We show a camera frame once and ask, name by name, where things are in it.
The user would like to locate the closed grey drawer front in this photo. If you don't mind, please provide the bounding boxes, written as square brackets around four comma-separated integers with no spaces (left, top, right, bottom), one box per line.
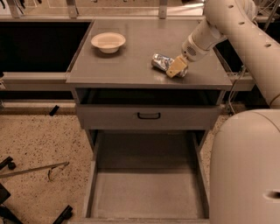
[76,104,221,130]

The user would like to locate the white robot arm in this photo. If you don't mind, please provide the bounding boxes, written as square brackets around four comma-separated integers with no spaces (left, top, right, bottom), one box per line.
[167,0,280,224]

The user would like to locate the black drawer handle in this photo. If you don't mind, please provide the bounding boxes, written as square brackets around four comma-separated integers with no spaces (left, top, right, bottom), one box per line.
[137,112,161,120]

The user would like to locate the small black block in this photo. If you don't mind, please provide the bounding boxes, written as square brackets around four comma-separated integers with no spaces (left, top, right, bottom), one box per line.
[49,105,60,116]

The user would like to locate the white power cable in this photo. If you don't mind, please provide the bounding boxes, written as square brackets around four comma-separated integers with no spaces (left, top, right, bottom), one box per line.
[226,65,248,115]

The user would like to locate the open grey lower drawer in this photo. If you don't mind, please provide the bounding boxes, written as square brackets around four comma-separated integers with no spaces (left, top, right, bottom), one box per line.
[67,131,210,224]

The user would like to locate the black clamp piece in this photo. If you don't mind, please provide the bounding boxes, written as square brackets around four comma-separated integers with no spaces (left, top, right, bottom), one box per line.
[0,157,17,170]

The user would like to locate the grey metal rod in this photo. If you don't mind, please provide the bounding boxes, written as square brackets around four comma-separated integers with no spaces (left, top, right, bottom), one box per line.
[0,162,69,179]

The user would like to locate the silver blue redbull can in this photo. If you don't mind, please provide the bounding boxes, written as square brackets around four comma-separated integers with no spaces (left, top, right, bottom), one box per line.
[151,53,178,73]

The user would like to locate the black stand foot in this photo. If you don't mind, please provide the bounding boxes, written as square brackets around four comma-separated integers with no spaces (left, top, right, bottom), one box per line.
[53,206,73,224]

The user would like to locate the grey rail beam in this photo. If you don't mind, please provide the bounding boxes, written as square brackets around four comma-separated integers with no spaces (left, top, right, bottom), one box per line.
[1,72,71,91]

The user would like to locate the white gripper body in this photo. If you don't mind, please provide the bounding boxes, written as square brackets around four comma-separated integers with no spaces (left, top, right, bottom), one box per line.
[181,35,207,62]

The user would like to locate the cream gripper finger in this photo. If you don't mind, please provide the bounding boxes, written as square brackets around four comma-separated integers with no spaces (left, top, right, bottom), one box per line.
[166,55,188,78]

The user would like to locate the grey drawer cabinet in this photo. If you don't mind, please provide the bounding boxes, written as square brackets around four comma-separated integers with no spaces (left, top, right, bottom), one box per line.
[66,18,234,224]

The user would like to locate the white paper bowl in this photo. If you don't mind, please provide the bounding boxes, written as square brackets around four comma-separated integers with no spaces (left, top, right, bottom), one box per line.
[91,32,126,53]

